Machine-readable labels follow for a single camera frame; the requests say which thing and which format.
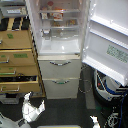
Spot white fridge door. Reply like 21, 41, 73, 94
82, 0, 128, 86

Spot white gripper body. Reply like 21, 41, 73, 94
22, 103, 42, 122

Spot coiled grey cable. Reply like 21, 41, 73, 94
78, 64, 94, 94

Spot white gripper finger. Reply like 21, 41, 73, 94
37, 100, 45, 114
23, 92, 32, 105

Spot upper fridge drawer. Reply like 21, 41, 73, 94
39, 59, 81, 79

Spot white blue robot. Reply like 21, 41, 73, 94
93, 70, 128, 106

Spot lower fridge drawer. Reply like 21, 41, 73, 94
43, 79, 79, 99

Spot white refrigerator body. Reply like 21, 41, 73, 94
25, 0, 91, 100

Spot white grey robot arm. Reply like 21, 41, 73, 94
0, 92, 45, 128

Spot fridge drawer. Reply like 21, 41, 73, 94
39, 59, 81, 79
43, 79, 79, 99

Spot grey tray under cabinet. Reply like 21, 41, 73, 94
0, 95, 19, 104

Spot wooden drawer cabinet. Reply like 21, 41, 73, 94
0, 17, 45, 97

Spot grey box on cabinet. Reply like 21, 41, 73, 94
0, 6, 27, 17

